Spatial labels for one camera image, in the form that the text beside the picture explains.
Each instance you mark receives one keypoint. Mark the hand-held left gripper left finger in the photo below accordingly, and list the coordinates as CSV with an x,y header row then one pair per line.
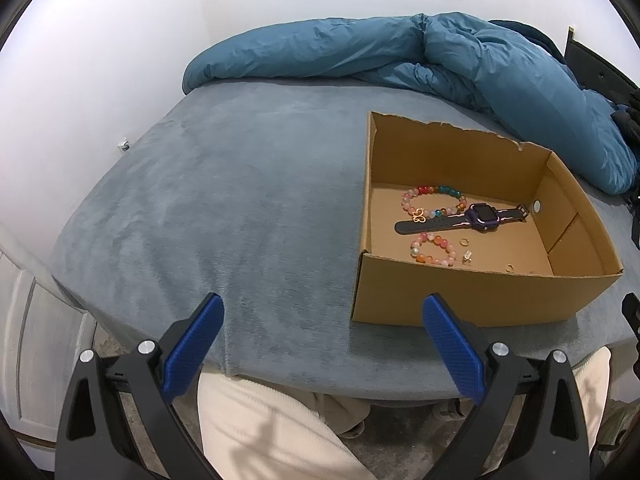
x,y
195,345

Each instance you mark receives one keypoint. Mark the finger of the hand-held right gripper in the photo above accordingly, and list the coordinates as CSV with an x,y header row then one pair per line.
x,y
634,310

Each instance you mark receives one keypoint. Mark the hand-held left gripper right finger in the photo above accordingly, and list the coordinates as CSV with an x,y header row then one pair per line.
x,y
450,345

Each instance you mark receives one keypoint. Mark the brown cardboard box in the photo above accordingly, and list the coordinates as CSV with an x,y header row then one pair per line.
x,y
450,295

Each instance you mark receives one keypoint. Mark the small metal clip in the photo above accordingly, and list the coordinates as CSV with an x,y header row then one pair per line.
x,y
468,257

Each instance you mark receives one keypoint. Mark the gold butterfly earring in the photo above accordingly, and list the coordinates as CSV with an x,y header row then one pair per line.
x,y
418,216

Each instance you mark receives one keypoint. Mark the purple and pink smartwatch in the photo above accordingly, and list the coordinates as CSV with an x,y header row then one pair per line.
x,y
480,215

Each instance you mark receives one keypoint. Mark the grey fleece blanket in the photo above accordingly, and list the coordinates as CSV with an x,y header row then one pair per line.
x,y
225,210

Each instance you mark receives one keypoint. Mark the white door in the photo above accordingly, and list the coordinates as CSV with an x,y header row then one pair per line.
x,y
45,360

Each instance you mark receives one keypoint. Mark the black clothes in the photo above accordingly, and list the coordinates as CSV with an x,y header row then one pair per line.
x,y
627,120

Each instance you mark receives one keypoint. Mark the blue duvet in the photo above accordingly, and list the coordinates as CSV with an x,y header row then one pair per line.
x,y
325,50

